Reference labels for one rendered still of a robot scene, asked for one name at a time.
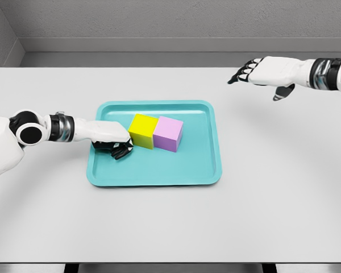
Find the yellow cube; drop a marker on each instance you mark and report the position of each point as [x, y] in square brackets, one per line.
[143, 128]

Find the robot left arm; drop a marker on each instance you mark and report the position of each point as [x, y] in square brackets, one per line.
[31, 133]

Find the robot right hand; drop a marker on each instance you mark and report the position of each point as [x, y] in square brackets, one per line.
[268, 71]

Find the pink cube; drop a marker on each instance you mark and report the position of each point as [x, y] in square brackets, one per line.
[169, 133]

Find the teal tray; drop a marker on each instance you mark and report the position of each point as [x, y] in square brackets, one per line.
[156, 167]

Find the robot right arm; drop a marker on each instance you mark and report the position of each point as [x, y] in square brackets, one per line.
[326, 75]

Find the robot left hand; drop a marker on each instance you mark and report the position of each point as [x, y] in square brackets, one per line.
[110, 131]

